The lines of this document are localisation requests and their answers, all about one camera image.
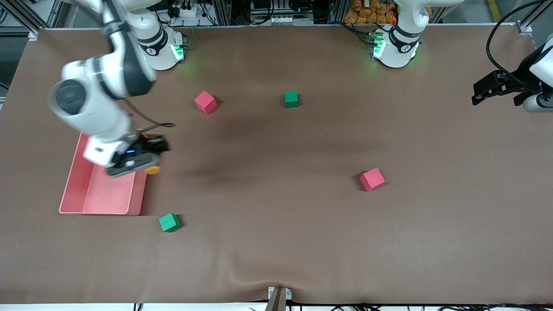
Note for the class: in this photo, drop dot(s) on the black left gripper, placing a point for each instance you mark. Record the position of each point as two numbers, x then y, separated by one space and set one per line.
521 79

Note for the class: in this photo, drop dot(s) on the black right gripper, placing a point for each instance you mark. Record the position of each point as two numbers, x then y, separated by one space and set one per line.
152 145

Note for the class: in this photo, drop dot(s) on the orange capped push button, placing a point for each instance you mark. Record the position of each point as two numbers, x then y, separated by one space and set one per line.
154 170

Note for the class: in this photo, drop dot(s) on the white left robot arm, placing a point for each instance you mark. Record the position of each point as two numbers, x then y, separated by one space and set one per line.
397 47

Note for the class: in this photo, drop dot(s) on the pink foam cube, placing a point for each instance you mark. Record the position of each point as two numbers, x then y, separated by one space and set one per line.
371 179
205 102

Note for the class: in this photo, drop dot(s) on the pink plastic tray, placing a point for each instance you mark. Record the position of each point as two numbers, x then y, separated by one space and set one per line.
108 198

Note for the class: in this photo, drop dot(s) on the green foam cube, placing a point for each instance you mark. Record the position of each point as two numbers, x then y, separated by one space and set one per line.
291 99
168 223

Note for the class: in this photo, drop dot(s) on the white power strip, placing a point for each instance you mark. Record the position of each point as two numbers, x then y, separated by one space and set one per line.
188 11

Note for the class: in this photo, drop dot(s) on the brown table cover mat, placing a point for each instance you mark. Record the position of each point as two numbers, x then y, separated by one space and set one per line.
276 237

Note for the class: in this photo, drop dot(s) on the pile of orange items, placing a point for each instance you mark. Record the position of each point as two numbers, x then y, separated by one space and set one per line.
367 13

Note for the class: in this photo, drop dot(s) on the aluminium frame profile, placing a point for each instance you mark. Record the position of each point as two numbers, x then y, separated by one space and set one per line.
32 35
525 28

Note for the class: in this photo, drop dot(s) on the aluminium frame post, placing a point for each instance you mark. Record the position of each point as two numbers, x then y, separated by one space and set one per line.
338 12
222 13

